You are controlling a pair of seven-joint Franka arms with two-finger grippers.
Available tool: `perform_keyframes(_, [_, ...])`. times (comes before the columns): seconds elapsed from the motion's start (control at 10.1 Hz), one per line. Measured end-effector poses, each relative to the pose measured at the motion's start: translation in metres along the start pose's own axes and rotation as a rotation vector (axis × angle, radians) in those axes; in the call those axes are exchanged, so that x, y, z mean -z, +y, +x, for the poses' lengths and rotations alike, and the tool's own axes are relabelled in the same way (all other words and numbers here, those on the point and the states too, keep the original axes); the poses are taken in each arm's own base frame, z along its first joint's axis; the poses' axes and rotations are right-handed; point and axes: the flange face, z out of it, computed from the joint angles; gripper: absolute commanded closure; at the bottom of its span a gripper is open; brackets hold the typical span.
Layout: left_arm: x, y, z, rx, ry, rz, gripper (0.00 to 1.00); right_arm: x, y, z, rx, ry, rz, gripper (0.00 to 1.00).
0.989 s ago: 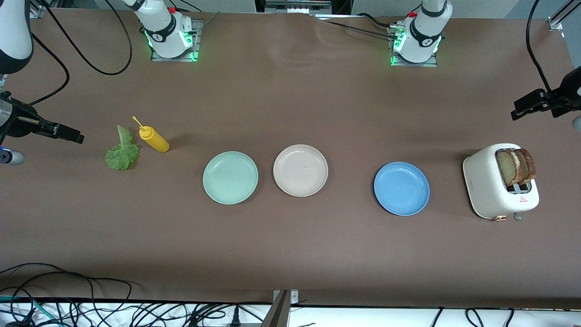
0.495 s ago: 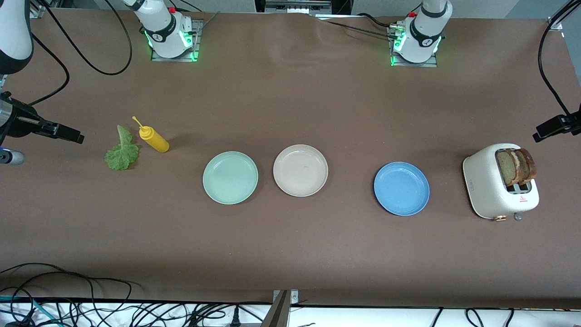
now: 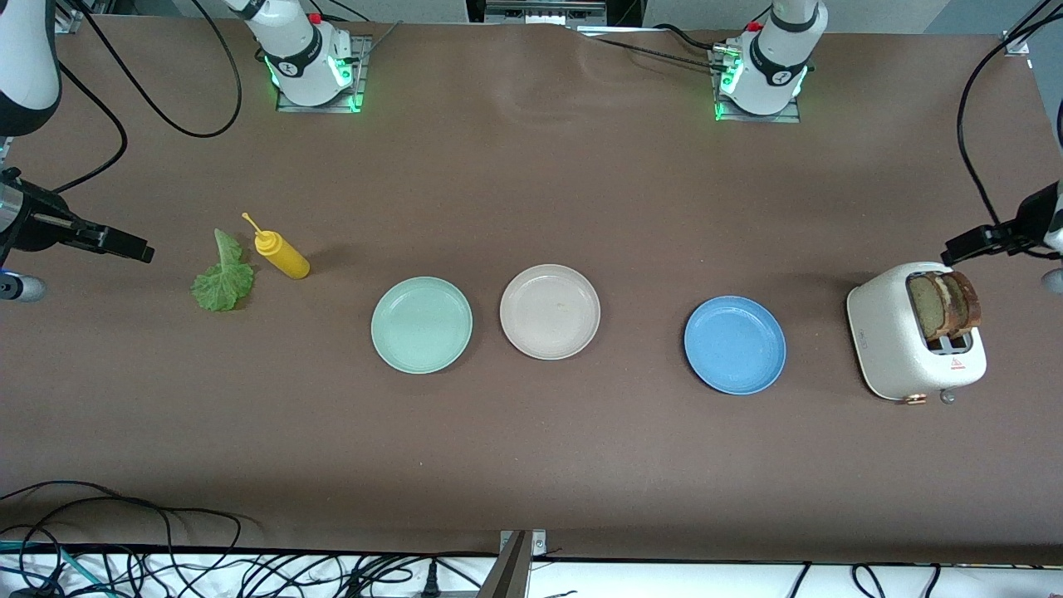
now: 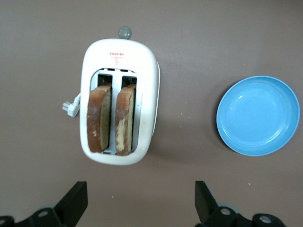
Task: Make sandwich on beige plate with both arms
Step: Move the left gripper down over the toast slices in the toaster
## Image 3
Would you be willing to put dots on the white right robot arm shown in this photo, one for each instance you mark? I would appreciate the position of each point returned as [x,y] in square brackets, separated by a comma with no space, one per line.
[299,58]

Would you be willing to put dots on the blue plate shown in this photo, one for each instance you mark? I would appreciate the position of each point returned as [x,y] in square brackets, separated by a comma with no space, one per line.
[735,345]

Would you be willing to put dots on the beige plate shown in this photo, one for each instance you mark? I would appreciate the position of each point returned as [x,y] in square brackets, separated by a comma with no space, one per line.
[550,311]

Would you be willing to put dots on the black metal equipment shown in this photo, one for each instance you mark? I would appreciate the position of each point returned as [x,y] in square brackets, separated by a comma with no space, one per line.
[544,12]

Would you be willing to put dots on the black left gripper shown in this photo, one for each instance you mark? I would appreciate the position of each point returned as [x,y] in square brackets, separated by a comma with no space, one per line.
[1035,218]

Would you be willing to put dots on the mint green plate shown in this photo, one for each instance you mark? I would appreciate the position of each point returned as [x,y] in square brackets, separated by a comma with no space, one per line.
[422,325]

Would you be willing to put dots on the brown bread slice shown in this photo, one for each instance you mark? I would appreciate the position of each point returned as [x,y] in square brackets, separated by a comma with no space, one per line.
[967,301]
[923,306]

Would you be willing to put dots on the aluminium frame rail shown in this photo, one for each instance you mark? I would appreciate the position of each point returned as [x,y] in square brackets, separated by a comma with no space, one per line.
[71,17]

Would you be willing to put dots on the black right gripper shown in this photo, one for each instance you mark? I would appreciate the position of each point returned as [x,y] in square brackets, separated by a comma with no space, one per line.
[35,223]

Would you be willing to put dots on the green lettuce leaf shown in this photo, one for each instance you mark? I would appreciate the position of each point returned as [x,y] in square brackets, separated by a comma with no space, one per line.
[222,286]

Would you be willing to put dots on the aluminium frame profile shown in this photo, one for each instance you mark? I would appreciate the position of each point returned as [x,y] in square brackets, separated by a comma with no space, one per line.
[1015,41]

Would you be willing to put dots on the cream white toaster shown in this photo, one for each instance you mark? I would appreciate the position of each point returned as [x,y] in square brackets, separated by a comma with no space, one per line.
[889,332]

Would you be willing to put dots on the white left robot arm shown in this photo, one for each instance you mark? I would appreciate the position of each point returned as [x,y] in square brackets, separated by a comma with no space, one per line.
[776,66]

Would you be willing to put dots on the yellow squeeze bottle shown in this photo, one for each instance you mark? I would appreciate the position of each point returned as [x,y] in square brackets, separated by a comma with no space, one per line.
[286,259]

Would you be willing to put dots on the metal stand post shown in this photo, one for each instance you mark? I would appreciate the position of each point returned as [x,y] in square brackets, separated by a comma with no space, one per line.
[507,573]

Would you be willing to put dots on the black power plug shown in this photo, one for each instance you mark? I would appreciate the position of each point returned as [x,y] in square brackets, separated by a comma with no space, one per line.
[431,581]

